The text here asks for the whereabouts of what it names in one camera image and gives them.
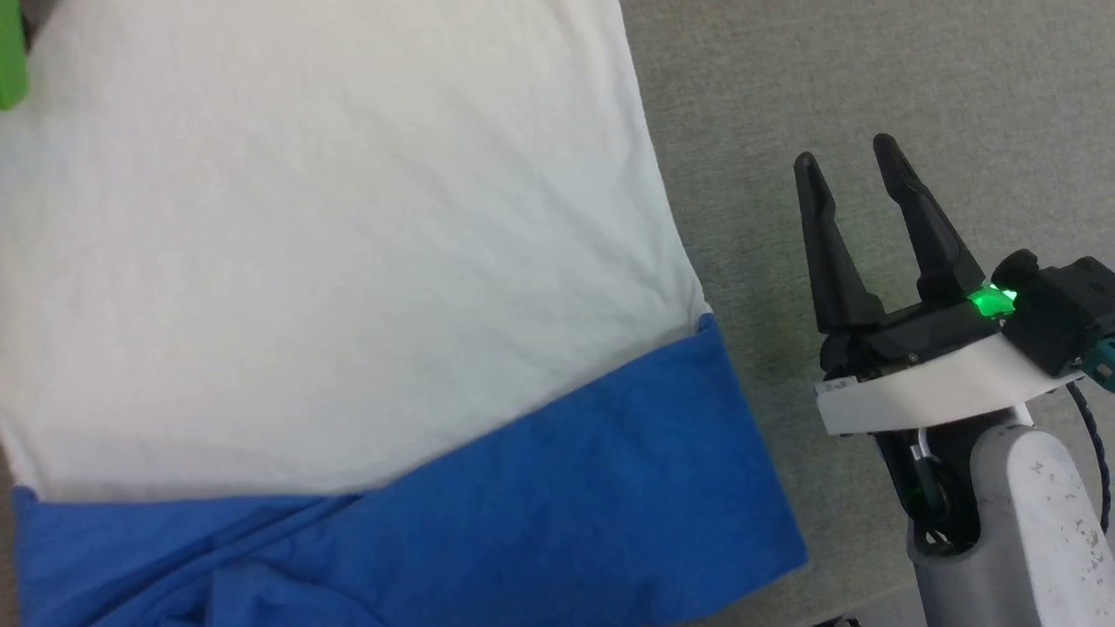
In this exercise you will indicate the blue and white garment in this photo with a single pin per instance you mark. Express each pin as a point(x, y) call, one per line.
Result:
point(348, 305)

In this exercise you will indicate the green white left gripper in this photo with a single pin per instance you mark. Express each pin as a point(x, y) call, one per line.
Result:
point(10, 52)

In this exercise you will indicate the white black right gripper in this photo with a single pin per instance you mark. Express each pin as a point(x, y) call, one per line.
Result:
point(923, 374)

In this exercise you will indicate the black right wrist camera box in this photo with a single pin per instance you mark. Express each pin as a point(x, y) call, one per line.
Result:
point(1058, 305)

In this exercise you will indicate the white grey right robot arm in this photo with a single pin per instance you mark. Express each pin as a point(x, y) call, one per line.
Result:
point(1028, 522)

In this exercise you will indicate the grey fabric sofa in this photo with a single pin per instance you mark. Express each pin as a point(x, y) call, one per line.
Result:
point(871, 70)

